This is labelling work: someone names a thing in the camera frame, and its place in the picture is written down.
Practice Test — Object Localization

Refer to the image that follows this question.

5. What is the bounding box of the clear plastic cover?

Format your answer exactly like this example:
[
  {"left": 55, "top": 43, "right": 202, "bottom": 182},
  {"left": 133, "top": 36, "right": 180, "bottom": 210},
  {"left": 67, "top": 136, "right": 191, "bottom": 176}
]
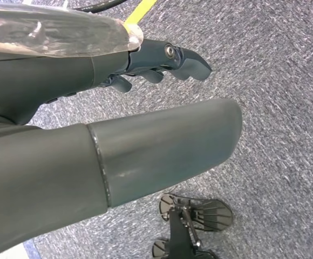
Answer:
[{"left": 0, "top": 3, "right": 144, "bottom": 59}]

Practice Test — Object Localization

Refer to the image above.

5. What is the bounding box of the yellow floor tape square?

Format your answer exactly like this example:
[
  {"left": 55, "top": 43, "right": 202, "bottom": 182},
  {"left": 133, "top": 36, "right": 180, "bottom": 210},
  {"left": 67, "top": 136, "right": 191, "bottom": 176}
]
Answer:
[{"left": 124, "top": 0, "right": 159, "bottom": 26}]

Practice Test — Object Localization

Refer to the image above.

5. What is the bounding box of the black robot leg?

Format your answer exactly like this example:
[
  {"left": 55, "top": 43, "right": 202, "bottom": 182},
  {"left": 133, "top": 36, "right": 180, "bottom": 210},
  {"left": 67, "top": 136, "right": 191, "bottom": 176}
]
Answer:
[{"left": 169, "top": 209, "right": 203, "bottom": 259}]

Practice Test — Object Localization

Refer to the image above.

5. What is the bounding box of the black robot foot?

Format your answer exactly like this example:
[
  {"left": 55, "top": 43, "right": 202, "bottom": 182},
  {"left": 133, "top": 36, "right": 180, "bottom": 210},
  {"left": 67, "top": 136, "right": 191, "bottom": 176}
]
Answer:
[
  {"left": 159, "top": 193, "right": 233, "bottom": 233},
  {"left": 152, "top": 238, "right": 172, "bottom": 259}
]

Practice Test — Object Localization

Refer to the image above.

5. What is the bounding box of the thin black cable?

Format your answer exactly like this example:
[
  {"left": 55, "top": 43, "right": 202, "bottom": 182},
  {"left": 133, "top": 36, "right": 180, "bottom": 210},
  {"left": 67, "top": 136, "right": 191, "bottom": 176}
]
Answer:
[{"left": 71, "top": 0, "right": 127, "bottom": 13}]

